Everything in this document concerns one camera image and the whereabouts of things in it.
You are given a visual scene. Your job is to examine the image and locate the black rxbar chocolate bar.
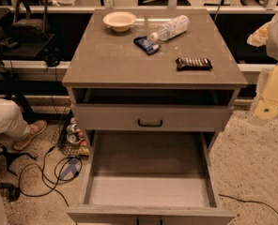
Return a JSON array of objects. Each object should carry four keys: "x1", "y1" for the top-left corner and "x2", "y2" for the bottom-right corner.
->
[{"x1": 176, "y1": 57, "x2": 212, "y2": 71}]

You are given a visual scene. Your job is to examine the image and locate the black top drawer handle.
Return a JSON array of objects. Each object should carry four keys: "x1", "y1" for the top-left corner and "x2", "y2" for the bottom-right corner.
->
[{"x1": 137, "y1": 119, "x2": 163, "y2": 128}]

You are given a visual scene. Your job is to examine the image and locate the white ceramic bowl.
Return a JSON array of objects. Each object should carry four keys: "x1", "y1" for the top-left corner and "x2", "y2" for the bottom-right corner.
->
[{"x1": 102, "y1": 11, "x2": 136, "y2": 32}]

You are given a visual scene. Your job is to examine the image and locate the black chair with bag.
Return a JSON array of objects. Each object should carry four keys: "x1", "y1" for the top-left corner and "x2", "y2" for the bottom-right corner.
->
[{"x1": 0, "y1": 0, "x2": 60, "y2": 67}]

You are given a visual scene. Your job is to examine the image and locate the black office chair base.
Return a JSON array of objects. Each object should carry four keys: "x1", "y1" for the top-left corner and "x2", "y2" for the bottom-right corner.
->
[{"x1": 0, "y1": 143, "x2": 36, "y2": 202}]

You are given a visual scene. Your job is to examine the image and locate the closed grey top drawer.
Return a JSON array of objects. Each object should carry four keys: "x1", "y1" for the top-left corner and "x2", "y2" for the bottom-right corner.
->
[{"x1": 71, "y1": 104, "x2": 233, "y2": 132}]

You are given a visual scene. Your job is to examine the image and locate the grey drawer cabinet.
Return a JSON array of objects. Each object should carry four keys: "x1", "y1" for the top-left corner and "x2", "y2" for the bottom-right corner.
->
[{"x1": 61, "y1": 7, "x2": 249, "y2": 225}]

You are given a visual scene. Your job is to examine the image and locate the clear plastic water bottle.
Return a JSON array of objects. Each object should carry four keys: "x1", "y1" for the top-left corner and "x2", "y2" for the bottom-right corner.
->
[{"x1": 150, "y1": 15, "x2": 190, "y2": 41}]

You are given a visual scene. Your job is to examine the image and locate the wire basket with cans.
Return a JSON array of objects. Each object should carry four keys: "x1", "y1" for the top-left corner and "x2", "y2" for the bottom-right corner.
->
[{"x1": 52, "y1": 111, "x2": 89, "y2": 158}]

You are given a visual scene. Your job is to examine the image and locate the person leg beige trousers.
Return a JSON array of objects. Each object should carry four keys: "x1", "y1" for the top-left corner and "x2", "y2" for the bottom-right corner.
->
[{"x1": 0, "y1": 98, "x2": 30, "y2": 140}]

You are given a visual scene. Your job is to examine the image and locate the blue snack packet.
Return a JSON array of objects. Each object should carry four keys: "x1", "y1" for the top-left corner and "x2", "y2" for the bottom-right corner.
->
[{"x1": 133, "y1": 36, "x2": 161, "y2": 55}]

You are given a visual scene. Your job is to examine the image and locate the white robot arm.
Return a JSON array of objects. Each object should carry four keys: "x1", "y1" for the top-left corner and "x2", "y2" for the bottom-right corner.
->
[{"x1": 247, "y1": 12, "x2": 278, "y2": 126}]

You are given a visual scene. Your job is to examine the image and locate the black floor cable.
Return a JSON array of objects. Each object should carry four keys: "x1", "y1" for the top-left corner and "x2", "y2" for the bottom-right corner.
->
[
  {"x1": 218, "y1": 193, "x2": 278, "y2": 225},
  {"x1": 18, "y1": 143, "x2": 84, "y2": 208}
]

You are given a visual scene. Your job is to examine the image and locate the tan shoe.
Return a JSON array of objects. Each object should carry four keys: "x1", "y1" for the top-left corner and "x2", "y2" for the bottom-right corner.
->
[{"x1": 13, "y1": 120, "x2": 47, "y2": 151}]

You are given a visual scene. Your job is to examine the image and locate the black floor cable left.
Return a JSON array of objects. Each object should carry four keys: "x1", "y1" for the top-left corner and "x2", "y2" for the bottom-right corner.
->
[{"x1": 18, "y1": 143, "x2": 84, "y2": 208}]

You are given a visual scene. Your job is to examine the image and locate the black floor cable right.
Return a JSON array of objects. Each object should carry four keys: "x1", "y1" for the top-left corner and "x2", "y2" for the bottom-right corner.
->
[{"x1": 218, "y1": 193, "x2": 278, "y2": 225}]

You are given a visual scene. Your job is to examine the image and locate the open grey middle drawer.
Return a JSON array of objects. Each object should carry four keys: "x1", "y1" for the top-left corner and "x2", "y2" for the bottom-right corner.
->
[{"x1": 68, "y1": 131, "x2": 236, "y2": 225}]

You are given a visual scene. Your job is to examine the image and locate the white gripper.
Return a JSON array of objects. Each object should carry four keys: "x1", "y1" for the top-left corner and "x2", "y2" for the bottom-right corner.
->
[{"x1": 248, "y1": 64, "x2": 278, "y2": 126}]

